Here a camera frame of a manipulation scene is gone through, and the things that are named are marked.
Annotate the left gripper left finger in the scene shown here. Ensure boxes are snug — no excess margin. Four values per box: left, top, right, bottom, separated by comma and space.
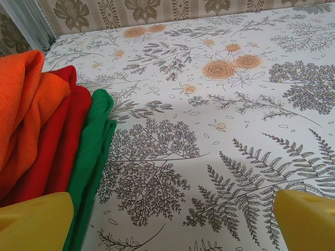
0, 192, 75, 251

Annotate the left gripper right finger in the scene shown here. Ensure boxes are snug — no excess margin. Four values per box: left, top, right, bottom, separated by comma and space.
272, 189, 335, 251

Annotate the red t-shirt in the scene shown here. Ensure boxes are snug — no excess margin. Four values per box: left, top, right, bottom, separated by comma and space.
0, 65, 91, 207

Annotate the green t-shirt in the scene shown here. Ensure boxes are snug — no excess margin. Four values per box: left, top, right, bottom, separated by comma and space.
62, 88, 118, 251

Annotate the orange t-shirt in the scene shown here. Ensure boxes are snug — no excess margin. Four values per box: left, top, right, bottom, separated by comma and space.
0, 50, 71, 184

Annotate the floral tablecloth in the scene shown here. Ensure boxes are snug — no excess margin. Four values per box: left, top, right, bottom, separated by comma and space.
43, 4, 335, 251

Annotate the aluminium frame post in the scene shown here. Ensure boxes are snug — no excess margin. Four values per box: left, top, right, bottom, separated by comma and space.
2, 0, 57, 52

